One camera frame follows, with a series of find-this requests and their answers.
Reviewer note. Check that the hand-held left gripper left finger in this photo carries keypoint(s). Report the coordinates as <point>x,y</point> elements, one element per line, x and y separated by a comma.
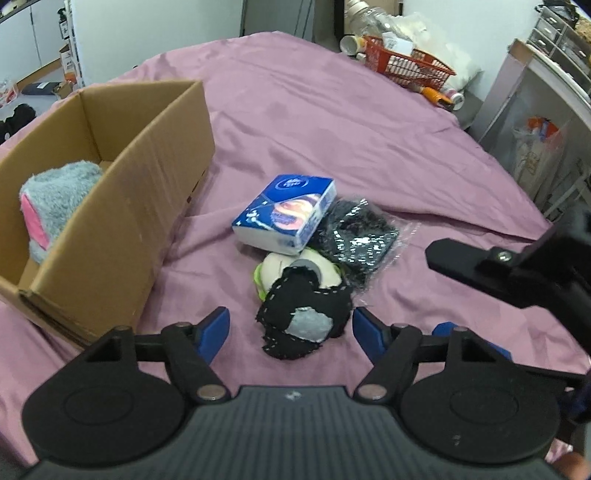
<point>214,328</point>

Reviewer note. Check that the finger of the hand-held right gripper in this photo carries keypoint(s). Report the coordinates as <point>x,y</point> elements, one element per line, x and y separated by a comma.
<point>461,264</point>
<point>501,353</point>

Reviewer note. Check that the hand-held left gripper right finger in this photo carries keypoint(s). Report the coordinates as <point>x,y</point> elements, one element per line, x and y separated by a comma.
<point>369,333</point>

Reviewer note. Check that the black stitched sock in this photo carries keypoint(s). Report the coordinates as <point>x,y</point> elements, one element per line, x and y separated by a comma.
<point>286,302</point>

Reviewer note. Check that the brown cardboard box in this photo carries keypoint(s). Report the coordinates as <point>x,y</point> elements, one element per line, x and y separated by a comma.
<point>138,207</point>

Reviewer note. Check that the person's right hand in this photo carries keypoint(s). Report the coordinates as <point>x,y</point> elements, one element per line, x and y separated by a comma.
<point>575,467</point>

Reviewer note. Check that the cream cloth with green trim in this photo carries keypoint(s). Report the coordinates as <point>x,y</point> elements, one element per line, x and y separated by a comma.
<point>276,272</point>

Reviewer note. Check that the black sequined cloth in bag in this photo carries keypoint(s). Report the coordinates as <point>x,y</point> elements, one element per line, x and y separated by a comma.
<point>358,235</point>

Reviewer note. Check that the white metal rack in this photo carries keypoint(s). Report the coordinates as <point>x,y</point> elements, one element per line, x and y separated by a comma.
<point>570,189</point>

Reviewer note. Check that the white shopping bag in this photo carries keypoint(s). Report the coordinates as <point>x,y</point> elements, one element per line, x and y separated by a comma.
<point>538,157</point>

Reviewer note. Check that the blue tissue pack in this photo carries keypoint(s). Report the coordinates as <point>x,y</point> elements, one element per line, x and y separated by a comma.
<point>286,212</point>

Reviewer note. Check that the pink can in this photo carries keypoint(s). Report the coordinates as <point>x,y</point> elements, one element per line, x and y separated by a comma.
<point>455,98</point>

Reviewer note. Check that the orange bottle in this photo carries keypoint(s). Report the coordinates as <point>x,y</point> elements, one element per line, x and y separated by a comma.
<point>434,95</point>

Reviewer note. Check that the purple bed sheet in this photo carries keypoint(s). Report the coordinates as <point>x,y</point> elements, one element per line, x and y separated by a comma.
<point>346,129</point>

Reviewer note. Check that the red plastic basket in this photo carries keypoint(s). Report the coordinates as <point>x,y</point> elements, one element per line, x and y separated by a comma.
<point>415,64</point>

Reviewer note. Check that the white stuffed plastic bag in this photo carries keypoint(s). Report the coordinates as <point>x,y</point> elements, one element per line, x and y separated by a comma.
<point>443,46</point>

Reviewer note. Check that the grey drawer organizer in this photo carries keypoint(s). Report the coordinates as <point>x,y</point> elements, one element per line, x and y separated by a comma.
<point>561,41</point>

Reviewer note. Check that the paper cup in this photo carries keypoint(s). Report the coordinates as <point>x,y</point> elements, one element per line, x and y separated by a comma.
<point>352,44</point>

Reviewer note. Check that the clear plastic bottle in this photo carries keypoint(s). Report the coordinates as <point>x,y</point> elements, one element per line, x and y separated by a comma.
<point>369,16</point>

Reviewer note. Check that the dark blue flat package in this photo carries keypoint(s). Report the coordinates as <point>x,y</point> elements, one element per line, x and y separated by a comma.
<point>44,87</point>

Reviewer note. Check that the orange printed cardboard box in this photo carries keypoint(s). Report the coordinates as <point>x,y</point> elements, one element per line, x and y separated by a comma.
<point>69,64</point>

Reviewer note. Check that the grey door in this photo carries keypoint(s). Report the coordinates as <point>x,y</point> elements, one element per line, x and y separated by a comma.
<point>277,16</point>

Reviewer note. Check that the red and white packet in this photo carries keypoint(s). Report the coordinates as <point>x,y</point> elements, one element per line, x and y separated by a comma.
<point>7,92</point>

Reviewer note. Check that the white kitchen cabinet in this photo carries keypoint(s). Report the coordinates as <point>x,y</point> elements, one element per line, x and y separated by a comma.
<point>27,41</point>

